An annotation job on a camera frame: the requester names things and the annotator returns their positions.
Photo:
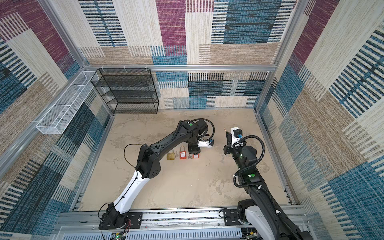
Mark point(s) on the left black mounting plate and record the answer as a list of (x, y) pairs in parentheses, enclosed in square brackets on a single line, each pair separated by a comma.
[(133, 220)]

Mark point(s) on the black wire shelf rack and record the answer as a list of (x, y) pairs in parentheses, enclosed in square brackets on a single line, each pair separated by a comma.
[(127, 91)]

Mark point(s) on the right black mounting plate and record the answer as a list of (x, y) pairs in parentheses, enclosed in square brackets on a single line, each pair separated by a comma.
[(233, 217)]

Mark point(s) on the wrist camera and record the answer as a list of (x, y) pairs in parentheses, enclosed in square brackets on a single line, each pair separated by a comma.
[(237, 135), (206, 144)]

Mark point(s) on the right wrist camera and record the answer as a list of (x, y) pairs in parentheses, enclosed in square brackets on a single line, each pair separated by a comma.
[(237, 135)]

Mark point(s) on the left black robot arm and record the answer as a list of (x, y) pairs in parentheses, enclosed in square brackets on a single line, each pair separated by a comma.
[(196, 133)]

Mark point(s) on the brass padlock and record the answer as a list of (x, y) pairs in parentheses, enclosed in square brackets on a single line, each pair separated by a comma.
[(171, 155)]

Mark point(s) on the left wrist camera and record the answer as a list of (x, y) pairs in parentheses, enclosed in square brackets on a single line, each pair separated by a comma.
[(206, 144)]

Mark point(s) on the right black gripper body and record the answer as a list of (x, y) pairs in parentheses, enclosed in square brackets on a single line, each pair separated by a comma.
[(235, 152)]

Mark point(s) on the black mounting plate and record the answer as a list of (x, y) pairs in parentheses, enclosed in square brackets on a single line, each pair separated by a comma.
[(133, 220), (233, 217)]

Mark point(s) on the white wire mesh basket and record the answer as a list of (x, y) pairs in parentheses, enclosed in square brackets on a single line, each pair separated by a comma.
[(59, 116)]

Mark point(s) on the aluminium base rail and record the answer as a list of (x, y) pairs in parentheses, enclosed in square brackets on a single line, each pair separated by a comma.
[(158, 224)]

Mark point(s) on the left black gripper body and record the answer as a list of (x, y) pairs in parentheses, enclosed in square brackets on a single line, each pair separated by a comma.
[(194, 149)]

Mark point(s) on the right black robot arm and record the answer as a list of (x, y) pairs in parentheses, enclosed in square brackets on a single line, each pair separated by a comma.
[(261, 211)]

